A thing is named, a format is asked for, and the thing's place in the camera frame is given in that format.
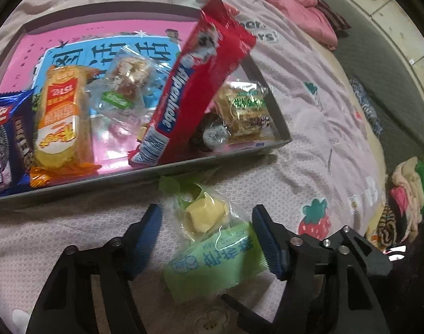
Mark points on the blue cookie packet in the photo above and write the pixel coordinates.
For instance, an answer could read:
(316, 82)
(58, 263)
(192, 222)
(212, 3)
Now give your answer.
(6, 146)

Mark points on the light green snack packet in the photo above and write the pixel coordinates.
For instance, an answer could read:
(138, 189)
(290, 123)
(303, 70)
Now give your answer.
(205, 268)

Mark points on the clear green label snack packet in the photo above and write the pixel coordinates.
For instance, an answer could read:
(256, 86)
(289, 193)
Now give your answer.
(128, 83)

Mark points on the pink quilt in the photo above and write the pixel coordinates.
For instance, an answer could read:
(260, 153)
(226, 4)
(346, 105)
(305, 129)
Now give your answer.
(295, 7)

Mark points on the beige bed sheet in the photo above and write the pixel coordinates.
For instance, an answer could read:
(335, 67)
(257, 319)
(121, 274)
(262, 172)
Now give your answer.
(337, 76)

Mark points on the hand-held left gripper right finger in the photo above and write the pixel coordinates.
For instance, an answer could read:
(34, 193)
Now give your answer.
(267, 247)

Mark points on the grey padded headboard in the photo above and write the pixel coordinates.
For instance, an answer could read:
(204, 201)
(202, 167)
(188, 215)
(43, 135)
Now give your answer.
(389, 87)

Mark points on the dark shallow box tray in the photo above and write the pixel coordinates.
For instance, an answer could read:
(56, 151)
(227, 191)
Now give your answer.
(93, 181)

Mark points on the blue patterned cloth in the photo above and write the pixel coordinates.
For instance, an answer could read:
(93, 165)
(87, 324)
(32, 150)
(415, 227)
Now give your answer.
(366, 106)

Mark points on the pink book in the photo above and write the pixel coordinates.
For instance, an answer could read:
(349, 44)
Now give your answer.
(24, 48)

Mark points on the colourful folded cloth pile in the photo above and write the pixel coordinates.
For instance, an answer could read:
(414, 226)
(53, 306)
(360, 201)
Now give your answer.
(406, 195)

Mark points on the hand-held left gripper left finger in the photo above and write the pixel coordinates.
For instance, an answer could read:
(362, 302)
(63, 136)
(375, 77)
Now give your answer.
(142, 243)

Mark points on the clear peanut brittle packet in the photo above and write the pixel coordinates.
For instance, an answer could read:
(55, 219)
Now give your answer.
(243, 111)

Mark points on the dark brown snack packet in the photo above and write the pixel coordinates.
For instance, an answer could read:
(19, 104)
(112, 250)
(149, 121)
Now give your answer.
(208, 132)

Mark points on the dark striped cloth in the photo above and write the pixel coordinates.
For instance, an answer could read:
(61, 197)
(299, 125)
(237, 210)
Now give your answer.
(332, 15)

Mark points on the red candy stick packet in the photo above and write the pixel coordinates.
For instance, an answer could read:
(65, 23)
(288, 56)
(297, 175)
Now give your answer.
(184, 87)

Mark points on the orange cake packet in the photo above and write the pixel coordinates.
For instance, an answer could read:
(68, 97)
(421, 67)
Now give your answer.
(59, 128)

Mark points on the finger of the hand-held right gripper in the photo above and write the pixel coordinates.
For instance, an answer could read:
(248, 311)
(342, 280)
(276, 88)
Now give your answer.
(368, 250)
(246, 311)

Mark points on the tree wall mural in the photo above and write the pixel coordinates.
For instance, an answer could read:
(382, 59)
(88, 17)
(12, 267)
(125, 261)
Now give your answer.
(399, 24)

